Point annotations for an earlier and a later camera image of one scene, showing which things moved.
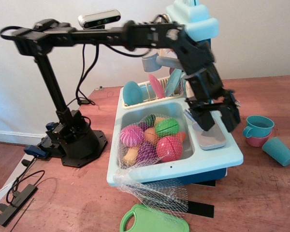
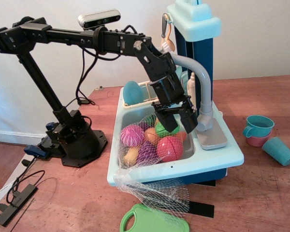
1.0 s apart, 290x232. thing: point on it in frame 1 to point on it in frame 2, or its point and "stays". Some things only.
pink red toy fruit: x=169 y=149 stays
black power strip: x=10 y=213 stays
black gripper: x=207 y=89 to x=172 y=99
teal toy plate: x=132 y=94 stays
